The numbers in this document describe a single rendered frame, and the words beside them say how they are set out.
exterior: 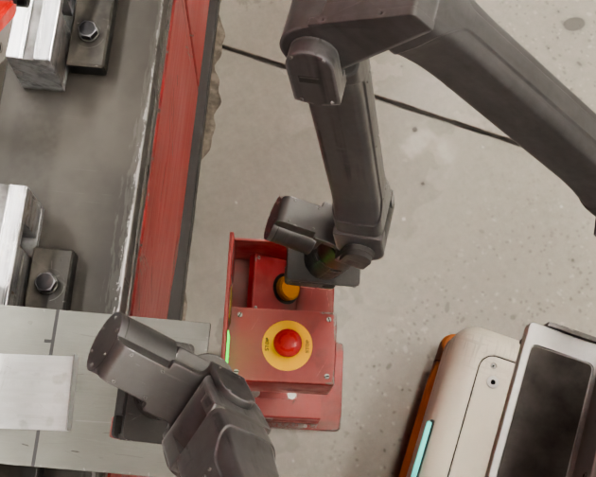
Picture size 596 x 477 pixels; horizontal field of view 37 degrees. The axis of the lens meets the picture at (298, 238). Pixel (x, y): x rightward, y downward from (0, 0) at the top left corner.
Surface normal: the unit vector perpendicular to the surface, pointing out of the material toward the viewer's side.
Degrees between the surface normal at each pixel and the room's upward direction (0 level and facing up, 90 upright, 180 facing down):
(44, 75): 90
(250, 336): 0
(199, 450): 59
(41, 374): 0
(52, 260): 0
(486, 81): 81
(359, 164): 83
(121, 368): 34
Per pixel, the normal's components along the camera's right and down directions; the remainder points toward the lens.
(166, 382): 0.29, 0.31
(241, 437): 0.57, -0.76
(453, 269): 0.04, -0.29
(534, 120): -0.20, 0.88
